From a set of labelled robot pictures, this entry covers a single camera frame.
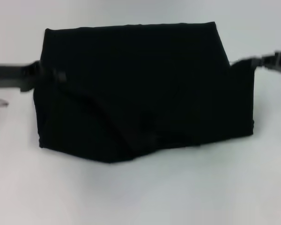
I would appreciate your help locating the black shirt with FREE print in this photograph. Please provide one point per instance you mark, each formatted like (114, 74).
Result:
(140, 93)

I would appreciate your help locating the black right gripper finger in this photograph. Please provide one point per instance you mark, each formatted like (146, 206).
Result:
(262, 61)

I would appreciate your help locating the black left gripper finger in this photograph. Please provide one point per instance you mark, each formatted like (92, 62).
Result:
(44, 72)

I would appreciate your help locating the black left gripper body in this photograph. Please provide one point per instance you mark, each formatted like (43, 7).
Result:
(5, 76)

